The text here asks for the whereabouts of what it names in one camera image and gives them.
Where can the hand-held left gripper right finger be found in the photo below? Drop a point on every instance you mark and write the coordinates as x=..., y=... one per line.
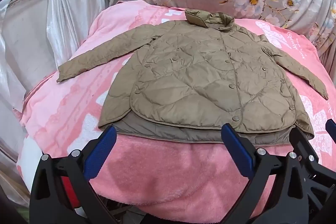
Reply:
x=237, y=150

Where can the white satin curtain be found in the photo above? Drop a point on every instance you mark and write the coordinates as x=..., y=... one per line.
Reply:
x=71, y=11

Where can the pink bow print blanket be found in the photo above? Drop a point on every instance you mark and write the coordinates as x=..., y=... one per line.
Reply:
x=162, y=174

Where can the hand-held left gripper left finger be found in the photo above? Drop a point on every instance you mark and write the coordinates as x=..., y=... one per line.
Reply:
x=101, y=153

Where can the tan quilted jacket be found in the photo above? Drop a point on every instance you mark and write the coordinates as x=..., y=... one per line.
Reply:
x=199, y=74

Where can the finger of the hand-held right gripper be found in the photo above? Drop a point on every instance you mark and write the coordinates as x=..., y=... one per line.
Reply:
x=332, y=129
x=302, y=146

